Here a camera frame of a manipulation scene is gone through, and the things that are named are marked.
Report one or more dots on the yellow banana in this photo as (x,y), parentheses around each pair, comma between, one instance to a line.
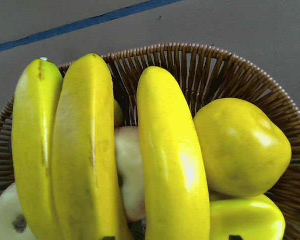
(177,203)
(85,182)
(35,104)

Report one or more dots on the brown wicker basket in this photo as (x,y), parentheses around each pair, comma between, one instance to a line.
(205,74)

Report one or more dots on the pink apple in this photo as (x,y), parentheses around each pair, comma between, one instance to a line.
(130,172)

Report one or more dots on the yellow pear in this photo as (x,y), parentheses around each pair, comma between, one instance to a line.
(244,152)

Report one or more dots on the yellow starfruit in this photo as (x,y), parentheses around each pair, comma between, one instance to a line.
(249,218)

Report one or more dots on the pale apple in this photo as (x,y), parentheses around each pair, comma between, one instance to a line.
(13,224)

